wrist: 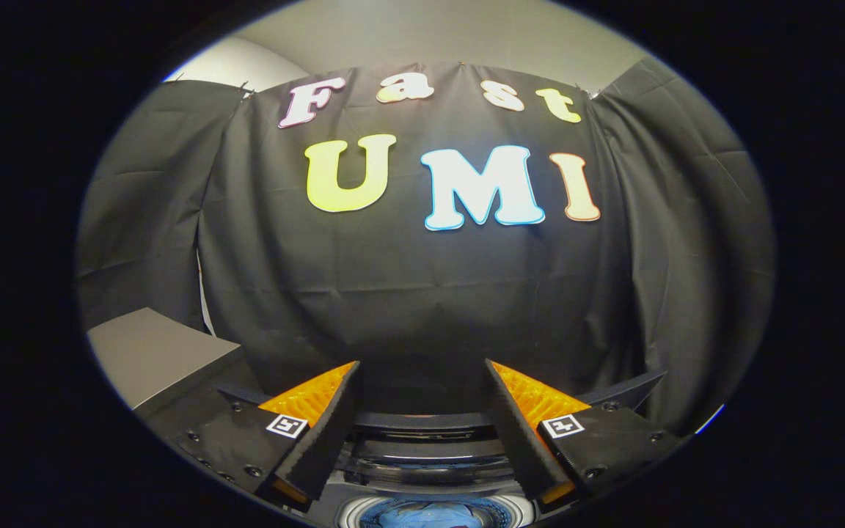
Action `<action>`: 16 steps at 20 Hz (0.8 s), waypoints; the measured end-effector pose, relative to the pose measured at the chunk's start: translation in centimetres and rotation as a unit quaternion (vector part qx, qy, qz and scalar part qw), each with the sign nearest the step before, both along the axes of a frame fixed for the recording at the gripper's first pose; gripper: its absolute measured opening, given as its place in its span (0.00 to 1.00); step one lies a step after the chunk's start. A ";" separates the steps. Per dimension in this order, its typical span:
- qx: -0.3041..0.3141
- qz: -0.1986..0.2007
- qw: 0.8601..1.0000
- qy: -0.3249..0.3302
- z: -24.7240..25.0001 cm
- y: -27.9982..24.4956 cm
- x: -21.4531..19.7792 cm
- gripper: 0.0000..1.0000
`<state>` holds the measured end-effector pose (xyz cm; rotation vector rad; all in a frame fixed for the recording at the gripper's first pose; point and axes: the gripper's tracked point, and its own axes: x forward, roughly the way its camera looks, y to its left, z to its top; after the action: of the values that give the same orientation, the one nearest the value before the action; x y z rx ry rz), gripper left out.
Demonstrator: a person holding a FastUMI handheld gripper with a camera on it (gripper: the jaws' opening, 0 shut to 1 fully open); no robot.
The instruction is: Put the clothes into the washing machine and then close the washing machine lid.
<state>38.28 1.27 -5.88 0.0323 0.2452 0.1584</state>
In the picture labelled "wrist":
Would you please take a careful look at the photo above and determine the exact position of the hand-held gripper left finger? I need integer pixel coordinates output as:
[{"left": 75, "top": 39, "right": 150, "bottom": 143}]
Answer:
[{"left": 166, "top": 359, "right": 363, "bottom": 513}]

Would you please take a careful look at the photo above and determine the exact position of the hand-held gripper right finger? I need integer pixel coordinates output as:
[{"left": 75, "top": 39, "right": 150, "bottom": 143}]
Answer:
[{"left": 485, "top": 358, "right": 687, "bottom": 507}]

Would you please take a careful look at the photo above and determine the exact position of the grey cabinet with dark top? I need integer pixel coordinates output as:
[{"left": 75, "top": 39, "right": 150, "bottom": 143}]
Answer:
[{"left": 87, "top": 308, "right": 247, "bottom": 413}]

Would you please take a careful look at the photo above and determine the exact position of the light blue polo shirt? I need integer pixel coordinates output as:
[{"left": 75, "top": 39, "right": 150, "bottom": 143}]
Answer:
[{"left": 360, "top": 499, "right": 513, "bottom": 528}]

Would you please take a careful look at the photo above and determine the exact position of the black backdrop cloth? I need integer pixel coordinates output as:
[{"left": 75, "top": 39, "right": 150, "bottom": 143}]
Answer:
[{"left": 76, "top": 57, "right": 775, "bottom": 437}]

